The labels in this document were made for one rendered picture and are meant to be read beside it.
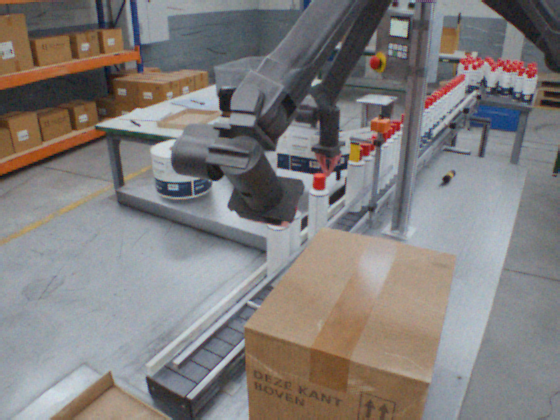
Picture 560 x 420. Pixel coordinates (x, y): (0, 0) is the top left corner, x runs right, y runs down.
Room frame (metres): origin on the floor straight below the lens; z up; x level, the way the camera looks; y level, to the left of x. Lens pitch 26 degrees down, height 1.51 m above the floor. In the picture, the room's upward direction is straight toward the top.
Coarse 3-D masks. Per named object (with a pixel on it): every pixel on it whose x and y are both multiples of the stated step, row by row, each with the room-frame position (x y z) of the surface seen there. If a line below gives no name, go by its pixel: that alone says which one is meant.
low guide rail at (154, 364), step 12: (336, 204) 1.24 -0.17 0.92; (264, 264) 0.91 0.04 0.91; (252, 276) 0.86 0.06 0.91; (240, 288) 0.81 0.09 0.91; (228, 300) 0.77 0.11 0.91; (216, 312) 0.74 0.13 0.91; (204, 324) 0.70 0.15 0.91; (180, 336) 0.66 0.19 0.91; (192, 336) 0.67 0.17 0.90; (168, 348) 0.62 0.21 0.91; (180, 348) 0.64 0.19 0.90; (156, 360) 0.59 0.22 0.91
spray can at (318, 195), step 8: (320, 176) 1.05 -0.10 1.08; (320, 184) 1.04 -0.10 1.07; (312, 192) 1.04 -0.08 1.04; (320, 192) 1.04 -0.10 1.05; (328, 192) 1.05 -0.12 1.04; (312, 200) 1.04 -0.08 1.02; (320, 200) 1.03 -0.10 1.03; (328, 200) 1.05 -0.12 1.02; (312, 208) 1.04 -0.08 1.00; (320, 208) 1.03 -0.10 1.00; (328, 208) 1.05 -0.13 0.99; (312, 216) 1.04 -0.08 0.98; (320, 216) 1.03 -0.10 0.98; (312, 224) 1.04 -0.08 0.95; (320, 224) 1.03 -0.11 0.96; (312, 232) 1.04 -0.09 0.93
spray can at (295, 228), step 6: (300, 216) 0.92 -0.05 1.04; (294, 222) 0.91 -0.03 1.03; (300, 222) 0.92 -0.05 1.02; (294, 228) 0.91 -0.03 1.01; (300, 228) 0.92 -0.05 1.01; (294, 234) 0.91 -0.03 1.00; (300, 234) 0.92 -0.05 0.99; (294, 240) 0.91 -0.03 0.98; (300, 240) 0.93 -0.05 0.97; (294, 246) 0.91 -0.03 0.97; (294, 252) 0.91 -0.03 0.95
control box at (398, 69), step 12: (396, 12) 1.29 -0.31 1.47; (408, 12) 1.25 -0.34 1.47; (384, 24) 1.33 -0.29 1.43; (384, 36) 1.33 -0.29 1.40; (384, 48) 1.32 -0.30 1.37; (408, 48) 1.23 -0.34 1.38; (432, 48) 1.24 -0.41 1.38; (384, 60) 1.32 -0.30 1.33; (396, 60) 1.27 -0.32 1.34; (408, 60) 1.22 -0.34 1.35; (432, 60) 1.25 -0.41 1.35; (384, 72) 1.32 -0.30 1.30; (396, 72) 1.26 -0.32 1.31; (408, 72) 1.22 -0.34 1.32; (432, 72) 1.25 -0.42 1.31
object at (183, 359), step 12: (360, 192) 1.22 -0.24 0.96; (348, 204) 1.14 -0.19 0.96; (336, 216) 1.07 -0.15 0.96; (300, 252) 0.89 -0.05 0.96; (288, 264) 0.84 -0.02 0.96; (276, 276) 0.80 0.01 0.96; (264, 288) 0.76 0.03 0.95; (252, 300) 0.72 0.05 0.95; (240, 312) 0.69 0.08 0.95; (216, 324) 0.64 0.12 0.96; (204, 336) 0.61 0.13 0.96; (192, 348) 0.57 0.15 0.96; (180, 360) 0.55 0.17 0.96
